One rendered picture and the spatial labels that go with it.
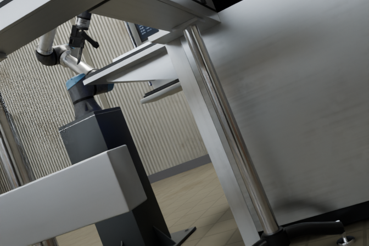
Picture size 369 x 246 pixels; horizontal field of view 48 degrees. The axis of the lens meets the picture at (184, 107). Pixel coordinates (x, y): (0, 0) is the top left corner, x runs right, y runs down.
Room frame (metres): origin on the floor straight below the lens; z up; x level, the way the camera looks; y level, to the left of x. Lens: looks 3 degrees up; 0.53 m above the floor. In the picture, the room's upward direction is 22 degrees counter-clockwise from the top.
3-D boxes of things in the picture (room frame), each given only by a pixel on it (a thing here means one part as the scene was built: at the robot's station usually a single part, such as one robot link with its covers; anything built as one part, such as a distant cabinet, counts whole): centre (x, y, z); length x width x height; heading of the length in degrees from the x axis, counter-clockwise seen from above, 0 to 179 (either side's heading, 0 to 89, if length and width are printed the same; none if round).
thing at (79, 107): (2.21, 0.49, 0.84); 0.15 x 0.15 x 0.10
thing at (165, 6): (1.17, -0.06, 0.92); 0.69 x 0.15 x 0.16; 160
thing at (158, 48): (1.95, 0.01, 0.87); 0.70 x 0.48 x 0.02; 160
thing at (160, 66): (1.72, 0.10, 0.79); 0.34 x 0.03 x 0.13; 70
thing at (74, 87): (2.22, 0.49, 0.96); 0.13 x 0.12 x 0.14; 130
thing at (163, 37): (1.46, -0.06, 0.87); 0.14 x 0.13 x 0.02; 70
